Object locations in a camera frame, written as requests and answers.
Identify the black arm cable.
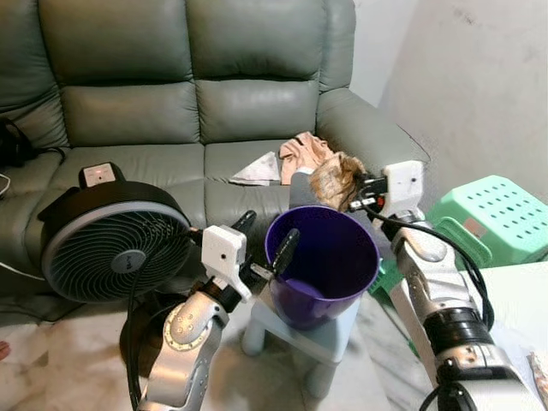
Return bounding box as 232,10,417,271
126,244,203,408
366,208,495,332

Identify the black round fan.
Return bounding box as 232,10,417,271
38,162,197,379

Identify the grey folding table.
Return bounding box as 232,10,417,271
474,261,548,411

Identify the white triangular paper packet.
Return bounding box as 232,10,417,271
229,152,283,188

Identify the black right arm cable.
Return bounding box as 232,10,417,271
366,208,495,332

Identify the green plastic stool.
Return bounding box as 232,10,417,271
377,176,548,298

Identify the black bag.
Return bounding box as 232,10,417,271
0,119,40,169

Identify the dark green leather sofa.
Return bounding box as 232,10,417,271
0,0,429,323

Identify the purple plastic bin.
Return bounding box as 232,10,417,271
265,205,381,331

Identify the pink crumpled cloth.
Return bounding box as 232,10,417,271
279,131,336,186

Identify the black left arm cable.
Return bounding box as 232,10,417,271
126,244,203,408

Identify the light grey plastic chair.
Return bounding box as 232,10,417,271
241,171,362,400

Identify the brown wrapper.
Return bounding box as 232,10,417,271
307,152,368,213

